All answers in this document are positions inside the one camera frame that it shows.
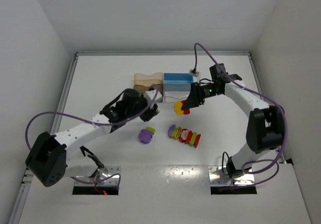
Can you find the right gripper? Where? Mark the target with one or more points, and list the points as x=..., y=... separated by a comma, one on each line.
x=194, y=95

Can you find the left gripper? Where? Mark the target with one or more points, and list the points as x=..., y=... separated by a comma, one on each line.
x=147, y=112

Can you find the red lego piece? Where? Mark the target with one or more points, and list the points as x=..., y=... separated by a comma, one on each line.
x=186, y=111

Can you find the green lego brick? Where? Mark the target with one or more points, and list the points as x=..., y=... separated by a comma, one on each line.
x=152, y=130

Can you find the yellow lego piece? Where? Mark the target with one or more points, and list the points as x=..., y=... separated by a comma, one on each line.
x=178, y=108

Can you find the purple lego piece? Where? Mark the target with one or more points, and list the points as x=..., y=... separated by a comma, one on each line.
x=145, y=136

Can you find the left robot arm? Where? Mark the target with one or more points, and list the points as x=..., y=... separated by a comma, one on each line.
x=64, y=154

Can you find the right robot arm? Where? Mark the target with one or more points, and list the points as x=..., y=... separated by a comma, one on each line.
x=265, y=129

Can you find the clear container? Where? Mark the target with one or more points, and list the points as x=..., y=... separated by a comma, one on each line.
x=173, y=96

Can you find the grey translucent container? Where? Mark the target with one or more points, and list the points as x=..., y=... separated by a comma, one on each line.
x=143, y=88

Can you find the blue container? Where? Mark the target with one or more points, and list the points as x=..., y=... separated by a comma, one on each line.
x=177, y=81

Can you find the orange translucent container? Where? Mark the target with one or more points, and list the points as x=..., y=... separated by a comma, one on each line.
x=148, y=80

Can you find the multicolour lego stack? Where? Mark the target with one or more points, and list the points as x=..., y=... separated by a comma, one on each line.
x=184, y=135

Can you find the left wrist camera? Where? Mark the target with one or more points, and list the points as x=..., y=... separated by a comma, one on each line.
x=153, y=96

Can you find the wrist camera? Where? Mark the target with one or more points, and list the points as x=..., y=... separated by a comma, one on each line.
x=194, y=73
x=153, y=96

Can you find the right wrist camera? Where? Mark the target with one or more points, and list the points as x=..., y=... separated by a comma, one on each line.
x=194, y=73

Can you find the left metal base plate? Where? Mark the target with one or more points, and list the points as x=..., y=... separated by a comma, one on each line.
x=109, y=176

